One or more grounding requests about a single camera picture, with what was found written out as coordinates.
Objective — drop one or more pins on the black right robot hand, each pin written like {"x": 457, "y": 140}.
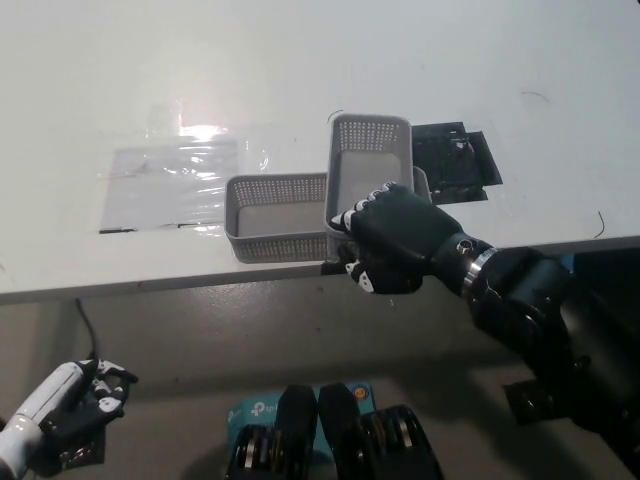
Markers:
{"x": 400, "y": 235}

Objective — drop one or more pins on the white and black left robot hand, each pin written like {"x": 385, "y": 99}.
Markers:
{"x": 70, "y": 395}

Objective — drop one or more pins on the short grey perforated basket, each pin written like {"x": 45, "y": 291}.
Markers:
{"x": 367, "y": 145}

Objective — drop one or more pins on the black tape patch on desk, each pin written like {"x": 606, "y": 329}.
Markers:
{"x": 450, "y": 160}

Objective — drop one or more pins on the blue object under desk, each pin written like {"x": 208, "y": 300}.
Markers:
{"x": 567, "y": 262}

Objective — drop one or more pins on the teal tp-link box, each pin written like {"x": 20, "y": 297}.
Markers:
{"x": 250, "y": 412}

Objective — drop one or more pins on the small black tape strip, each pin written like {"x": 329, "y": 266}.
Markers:
{"x": 332, "y": 268}

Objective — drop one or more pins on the long grey perforated basket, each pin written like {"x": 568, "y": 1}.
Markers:
{"x": 272, "y": 220}

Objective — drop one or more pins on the clear plastic sheet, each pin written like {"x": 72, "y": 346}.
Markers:
{"x": 165, "y": 190}

